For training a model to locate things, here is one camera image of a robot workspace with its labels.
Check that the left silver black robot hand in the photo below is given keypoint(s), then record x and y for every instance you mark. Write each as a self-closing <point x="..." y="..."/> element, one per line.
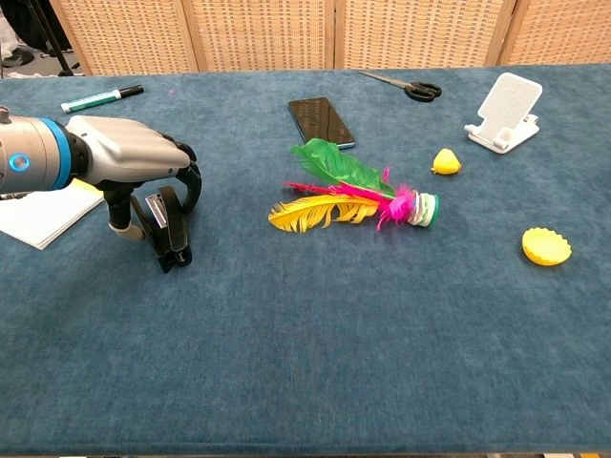
<point x="129" y="150"/>

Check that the black stapler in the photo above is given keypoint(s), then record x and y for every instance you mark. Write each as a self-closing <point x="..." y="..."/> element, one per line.
<point x="167" y="234"/>

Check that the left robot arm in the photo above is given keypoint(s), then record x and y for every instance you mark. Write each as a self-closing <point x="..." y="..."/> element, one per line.
<point x="31" y="152"/>

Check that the yellow and white notepad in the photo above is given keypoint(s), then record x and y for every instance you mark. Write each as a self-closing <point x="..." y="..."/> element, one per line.
<point x="38" y="222"/>

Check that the black tripod stand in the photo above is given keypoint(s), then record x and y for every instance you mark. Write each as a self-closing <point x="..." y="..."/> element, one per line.
<point x="55" y="38"/>

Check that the black shoe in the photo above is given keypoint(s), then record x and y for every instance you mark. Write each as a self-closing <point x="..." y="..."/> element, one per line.
<point x="16" y="58"/>

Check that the woven rattan folding screen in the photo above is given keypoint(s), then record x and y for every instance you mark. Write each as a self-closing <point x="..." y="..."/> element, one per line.
<point x="267" y="33"/>

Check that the black smartphone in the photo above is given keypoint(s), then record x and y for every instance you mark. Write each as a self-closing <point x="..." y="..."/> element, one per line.
<point x="322" y="121"/>

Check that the colourful feather shuttlecock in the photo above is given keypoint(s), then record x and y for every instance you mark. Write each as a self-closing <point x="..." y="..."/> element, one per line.
<point x="343" y="191"/>

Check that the blue carpet table mat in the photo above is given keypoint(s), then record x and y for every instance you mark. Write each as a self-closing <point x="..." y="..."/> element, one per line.
<point x="305" y="334"/>

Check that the small yellow lemon shaped toy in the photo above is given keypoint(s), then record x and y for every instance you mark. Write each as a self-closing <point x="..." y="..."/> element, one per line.
<point x="446" y="162"/>

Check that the white folding phone stand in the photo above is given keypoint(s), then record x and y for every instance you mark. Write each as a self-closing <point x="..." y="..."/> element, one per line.
<point x="508" y="107"/>

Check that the yellow round scalloped cap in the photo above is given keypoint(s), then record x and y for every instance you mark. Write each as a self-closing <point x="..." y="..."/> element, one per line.
<point x="546" y="247"/>

